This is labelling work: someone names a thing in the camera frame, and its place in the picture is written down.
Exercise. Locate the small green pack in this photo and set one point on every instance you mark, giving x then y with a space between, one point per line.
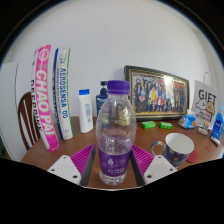
165 125
148 125

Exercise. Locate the flat round red coaster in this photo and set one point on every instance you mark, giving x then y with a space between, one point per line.
193 156

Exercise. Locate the small beige snack pack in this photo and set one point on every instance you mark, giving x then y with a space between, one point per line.
202 130

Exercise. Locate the dark wooden chair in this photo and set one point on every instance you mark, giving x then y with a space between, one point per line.
26 123

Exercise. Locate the white blue-capped lotion bottle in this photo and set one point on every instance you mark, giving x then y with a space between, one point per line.
86 113

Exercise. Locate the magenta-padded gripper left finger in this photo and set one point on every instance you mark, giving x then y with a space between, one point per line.
80 160

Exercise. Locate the pink shuttlecock tube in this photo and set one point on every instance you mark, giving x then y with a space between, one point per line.
45 100

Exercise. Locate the blue tissue pack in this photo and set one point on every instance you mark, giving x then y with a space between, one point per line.
187 122

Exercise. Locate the framed group photo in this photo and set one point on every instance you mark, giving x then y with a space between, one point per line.
156 93

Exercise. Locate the dark blue pump bottle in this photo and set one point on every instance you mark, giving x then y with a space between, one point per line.
100 100

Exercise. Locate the blue detergent bottle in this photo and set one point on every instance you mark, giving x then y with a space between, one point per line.
218 125

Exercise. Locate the blue and white mug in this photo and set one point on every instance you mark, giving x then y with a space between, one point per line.
180 148

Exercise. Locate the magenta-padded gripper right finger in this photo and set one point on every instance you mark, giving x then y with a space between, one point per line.
143 158

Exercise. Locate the white paper gift bag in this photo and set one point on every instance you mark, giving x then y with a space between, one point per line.
205 100

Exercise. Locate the white shuttlecock tube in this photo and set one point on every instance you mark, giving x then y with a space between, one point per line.
63 96

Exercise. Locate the clear purple-capped water bottle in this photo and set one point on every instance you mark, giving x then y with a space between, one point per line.
115 146

